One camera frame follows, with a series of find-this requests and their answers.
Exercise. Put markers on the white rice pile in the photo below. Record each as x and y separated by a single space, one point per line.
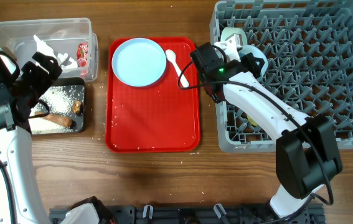
58 99

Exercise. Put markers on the clear plastic waste bin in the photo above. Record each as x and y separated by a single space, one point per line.
63 35

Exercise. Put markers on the brown food scrap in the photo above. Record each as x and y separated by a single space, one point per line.
77 107

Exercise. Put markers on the red snack wrapper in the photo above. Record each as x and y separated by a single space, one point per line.
82 54

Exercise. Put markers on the white plastic spoon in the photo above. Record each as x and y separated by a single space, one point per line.
171 57

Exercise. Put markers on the red serving tray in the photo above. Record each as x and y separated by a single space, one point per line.
162 117

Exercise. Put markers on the black food waste tray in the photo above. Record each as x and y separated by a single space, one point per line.
70 93

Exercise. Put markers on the small light blue bowl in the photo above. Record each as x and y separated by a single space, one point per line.
262 61

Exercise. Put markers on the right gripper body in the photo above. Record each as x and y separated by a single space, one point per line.
245 63

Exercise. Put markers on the brown carrot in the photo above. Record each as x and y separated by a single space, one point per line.
57 119

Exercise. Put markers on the grey dishwasher rack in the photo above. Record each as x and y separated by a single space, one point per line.
309 47

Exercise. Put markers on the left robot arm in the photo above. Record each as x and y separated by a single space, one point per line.
20 200

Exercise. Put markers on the green bowl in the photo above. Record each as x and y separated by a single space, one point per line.
230 32

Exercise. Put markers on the light blue plate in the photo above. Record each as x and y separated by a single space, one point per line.
139 62

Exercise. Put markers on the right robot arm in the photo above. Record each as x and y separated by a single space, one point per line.
307 155

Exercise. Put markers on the white tissue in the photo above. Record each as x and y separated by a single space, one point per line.
64 60

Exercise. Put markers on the yellow plastic cup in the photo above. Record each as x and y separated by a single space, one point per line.
252 122

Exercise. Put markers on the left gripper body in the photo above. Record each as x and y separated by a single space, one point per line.
35 81

